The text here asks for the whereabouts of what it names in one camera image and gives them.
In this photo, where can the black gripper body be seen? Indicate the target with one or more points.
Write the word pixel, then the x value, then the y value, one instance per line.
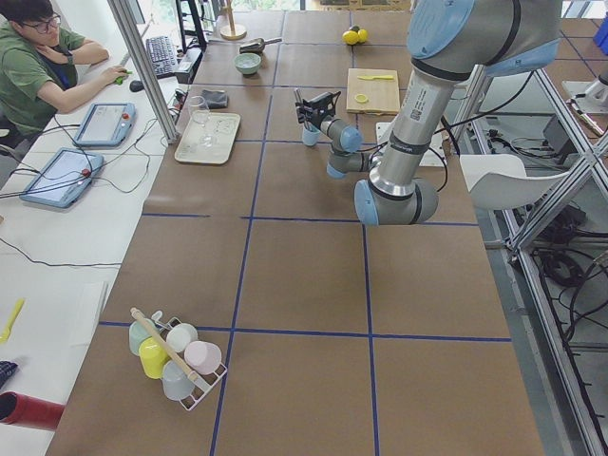
pixel 313 120

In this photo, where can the light blue plastic cup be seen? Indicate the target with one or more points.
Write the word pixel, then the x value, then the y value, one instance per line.
pixel 310 135

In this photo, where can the yellow lemon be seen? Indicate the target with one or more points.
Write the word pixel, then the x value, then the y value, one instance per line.
pixel 362 36
pixel 350 37

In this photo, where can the white cup in rack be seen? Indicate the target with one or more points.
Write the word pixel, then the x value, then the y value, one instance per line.
pixel 180 336

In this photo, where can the pink cup in rack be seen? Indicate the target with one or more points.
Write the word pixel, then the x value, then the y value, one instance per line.
pixel 203 357

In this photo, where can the green cup in rack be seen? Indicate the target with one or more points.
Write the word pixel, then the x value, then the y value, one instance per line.
pixel 136 335

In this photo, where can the yellow cup in rack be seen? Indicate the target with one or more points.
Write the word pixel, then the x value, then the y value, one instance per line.
pixel 153 357

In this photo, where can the grey cup in rack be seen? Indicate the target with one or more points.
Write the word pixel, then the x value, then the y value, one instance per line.
pixel 175 384

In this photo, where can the wooden cutting board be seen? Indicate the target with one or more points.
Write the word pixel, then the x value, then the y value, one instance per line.
pixel 384 98

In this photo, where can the yellow plastic knife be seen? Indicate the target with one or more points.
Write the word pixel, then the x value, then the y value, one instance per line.
pixel 378 77

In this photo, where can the green bowl with ice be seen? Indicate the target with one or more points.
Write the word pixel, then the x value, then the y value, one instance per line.
pixel 247 63

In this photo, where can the metal ice scoop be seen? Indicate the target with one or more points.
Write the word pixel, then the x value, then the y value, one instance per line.
pixel 258 45

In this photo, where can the grey folded cloth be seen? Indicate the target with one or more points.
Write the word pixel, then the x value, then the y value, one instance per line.
pixel 215 99

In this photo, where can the cream bear tray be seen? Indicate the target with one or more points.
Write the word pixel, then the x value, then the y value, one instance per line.
pixel 223 127

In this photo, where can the clear wine glass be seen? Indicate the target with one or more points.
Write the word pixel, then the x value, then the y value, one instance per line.
pixel 200 114

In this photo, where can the wooden mug tree stand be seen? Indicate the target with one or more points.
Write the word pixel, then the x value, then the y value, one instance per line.
pixel 231 30

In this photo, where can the black keyboard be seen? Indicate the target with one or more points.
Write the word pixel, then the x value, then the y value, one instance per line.
pixel 163 56

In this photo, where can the black computer mouse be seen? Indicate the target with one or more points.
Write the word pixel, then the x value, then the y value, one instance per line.
pixel 136 86

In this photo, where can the upper blue teach pendant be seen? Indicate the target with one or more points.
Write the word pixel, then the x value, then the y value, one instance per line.
pixel 105 125

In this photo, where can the blue teach pendant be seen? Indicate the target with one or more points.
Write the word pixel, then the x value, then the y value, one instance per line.
pixel 64 178
pixel 105 125

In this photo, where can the lower blue teach pendant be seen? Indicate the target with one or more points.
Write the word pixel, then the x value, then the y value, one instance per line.
pixel 64 178

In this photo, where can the person in green shirt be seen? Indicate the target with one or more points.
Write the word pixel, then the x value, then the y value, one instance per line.
pixel 39 60

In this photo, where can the yellow spatula on desk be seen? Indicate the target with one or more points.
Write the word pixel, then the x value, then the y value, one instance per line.
pixel 8 319

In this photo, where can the red bottle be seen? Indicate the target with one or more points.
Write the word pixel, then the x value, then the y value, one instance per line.
pixel 29 412

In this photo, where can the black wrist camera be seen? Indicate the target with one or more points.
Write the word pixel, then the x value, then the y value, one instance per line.
pixel 322 105

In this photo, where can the aluminium frame post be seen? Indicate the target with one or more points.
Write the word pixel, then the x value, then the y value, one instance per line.
pixel 130 33

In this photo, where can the white wire cup rack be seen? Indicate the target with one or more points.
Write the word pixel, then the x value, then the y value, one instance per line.
pixel 206 382

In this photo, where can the wooden rack handle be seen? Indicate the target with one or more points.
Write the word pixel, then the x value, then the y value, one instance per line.
pixel 140 317

